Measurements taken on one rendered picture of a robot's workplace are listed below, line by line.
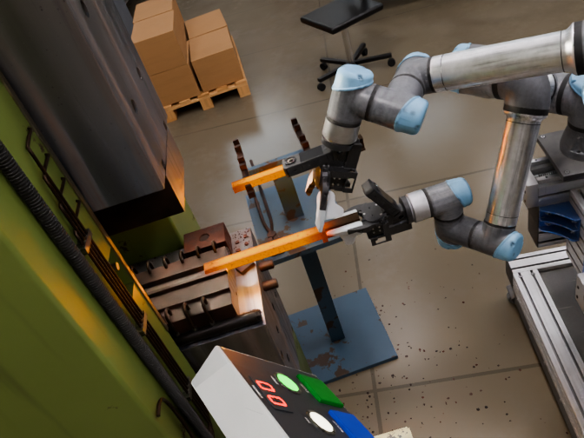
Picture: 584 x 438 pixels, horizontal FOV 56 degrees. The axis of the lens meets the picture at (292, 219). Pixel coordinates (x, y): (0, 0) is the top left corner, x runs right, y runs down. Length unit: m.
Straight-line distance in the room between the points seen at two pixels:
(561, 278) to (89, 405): 1.74
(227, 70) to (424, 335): 2.78
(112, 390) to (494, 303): 1.77
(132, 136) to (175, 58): 3.38
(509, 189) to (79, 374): 0.98
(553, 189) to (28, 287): 1.45
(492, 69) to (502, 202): 0.35
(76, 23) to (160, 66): 3.47
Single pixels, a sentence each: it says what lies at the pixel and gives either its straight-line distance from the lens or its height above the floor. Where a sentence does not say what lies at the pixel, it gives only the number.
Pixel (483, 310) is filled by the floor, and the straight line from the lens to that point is 2.43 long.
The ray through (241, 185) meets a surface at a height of 0.99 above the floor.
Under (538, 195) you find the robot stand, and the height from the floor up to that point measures 0.73.
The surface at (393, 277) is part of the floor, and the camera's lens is 2.59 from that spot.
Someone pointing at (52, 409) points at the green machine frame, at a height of 1.19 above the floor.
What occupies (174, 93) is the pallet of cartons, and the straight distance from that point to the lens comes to 4.47.
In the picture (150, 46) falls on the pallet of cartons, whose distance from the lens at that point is 4.34.
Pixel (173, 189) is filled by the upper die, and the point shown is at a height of 1.33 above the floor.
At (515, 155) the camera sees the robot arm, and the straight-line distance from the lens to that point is 1.34.
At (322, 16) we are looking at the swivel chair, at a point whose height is 0.49.
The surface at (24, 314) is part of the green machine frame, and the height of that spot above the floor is 1.41.
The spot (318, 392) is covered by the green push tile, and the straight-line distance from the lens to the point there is 1.04.
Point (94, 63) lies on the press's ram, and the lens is 0.94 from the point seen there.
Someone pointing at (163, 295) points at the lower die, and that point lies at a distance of 1.41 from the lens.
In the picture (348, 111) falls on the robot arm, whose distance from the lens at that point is 1.12.
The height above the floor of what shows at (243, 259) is 1.01.
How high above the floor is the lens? 1.89
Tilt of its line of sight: 38 degrees down
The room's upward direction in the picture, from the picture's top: 20 degrees counter-clockwise
